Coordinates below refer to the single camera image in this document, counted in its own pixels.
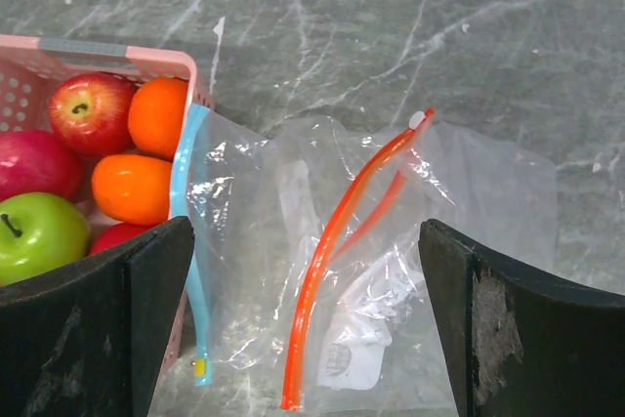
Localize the red fruit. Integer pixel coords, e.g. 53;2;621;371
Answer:
89;223;152;255

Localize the green apple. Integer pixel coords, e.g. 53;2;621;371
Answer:
1;192;91;285

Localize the red striped apple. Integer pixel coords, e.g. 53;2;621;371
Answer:
48;72;137;157

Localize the round orange fruit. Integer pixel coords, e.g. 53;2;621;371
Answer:
128;77;188;160

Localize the orange persimmon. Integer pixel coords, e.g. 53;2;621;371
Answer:
91;154;172;226

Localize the clear bag orange zipper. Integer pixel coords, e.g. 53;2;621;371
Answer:
280;109;557;412

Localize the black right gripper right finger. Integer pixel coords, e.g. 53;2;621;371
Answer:
419;219;624;416

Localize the pink red apple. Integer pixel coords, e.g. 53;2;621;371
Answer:
1;130;84;201

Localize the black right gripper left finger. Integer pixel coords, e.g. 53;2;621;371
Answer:
1;216;194;416

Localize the clear bag blue zipper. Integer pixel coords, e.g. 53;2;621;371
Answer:
171;104;318;386

